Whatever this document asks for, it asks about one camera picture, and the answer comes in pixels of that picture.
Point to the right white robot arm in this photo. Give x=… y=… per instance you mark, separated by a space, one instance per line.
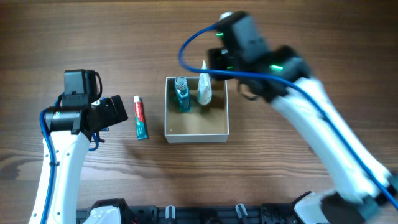
x=362 y=185

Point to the red green toothpaste tube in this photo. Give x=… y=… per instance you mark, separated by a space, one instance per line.
x=141 y=130

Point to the blue mouthwash bottle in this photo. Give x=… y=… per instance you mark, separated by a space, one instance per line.
x=183 y=93

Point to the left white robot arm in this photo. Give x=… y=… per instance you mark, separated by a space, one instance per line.
x=68 y=127

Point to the white lotion tube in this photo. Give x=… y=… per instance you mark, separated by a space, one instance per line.
x=204 y=90

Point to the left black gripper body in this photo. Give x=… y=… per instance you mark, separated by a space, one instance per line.
x=116 y=108

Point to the open beige cardboard box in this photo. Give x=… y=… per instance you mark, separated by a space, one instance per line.
x=203 y=123

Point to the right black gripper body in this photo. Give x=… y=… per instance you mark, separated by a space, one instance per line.
x=216 y=62

